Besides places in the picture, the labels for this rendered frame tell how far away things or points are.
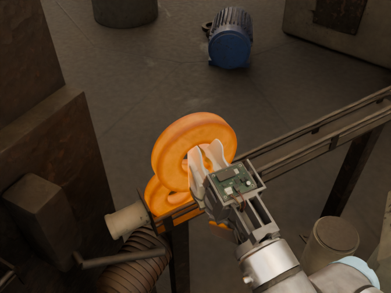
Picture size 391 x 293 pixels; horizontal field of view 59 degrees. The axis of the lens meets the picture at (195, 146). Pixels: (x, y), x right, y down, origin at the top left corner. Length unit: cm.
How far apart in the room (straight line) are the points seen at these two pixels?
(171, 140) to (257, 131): 154
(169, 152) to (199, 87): 185
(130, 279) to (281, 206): 98
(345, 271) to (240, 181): 24
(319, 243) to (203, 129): 56
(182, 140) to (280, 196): 124
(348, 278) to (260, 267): 18
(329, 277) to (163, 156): 33
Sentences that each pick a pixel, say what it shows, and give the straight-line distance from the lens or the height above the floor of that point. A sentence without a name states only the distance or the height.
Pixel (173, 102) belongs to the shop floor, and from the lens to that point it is 226.
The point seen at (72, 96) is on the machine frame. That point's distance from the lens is 85.
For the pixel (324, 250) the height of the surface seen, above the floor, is 50.
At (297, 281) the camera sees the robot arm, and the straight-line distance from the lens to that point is 49.
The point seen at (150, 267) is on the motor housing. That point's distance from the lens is 94.
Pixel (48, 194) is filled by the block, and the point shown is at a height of 80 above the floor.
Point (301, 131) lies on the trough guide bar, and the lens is 100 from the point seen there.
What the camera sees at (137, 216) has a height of 69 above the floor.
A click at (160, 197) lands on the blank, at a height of 73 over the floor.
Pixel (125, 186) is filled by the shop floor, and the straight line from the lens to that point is 177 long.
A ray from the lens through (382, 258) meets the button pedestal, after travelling 95.
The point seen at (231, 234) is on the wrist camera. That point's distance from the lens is 53.
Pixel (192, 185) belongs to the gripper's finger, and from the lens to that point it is 55.
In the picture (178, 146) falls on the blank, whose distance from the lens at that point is 56.
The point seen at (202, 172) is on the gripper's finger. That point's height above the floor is 93.
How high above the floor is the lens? 134
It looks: 44 degrees down
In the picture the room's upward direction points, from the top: straight up
